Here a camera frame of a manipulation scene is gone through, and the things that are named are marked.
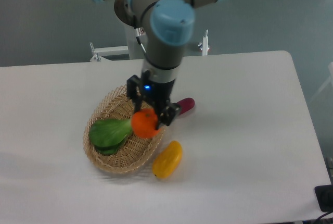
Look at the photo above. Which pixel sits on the black device at table edge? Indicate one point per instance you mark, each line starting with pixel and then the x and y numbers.
pixel 324 197

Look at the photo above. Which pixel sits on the purple sweet potato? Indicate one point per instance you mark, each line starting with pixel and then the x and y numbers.
pixel 185 105

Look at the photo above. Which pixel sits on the orange fruit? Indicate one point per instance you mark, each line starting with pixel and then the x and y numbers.
pixel 144 123

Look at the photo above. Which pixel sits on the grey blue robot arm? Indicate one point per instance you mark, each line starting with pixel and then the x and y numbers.
pixel 169 25

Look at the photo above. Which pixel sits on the yellow mango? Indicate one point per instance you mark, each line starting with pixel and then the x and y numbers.
pixel 168 160

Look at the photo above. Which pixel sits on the woven wicker basket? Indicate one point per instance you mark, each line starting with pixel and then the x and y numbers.
pixel 134 152

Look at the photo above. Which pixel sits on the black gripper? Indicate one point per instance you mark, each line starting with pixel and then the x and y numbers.
pixel 156 95

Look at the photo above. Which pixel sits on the green bok choy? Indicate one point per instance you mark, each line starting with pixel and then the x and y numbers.
pixel 107 135

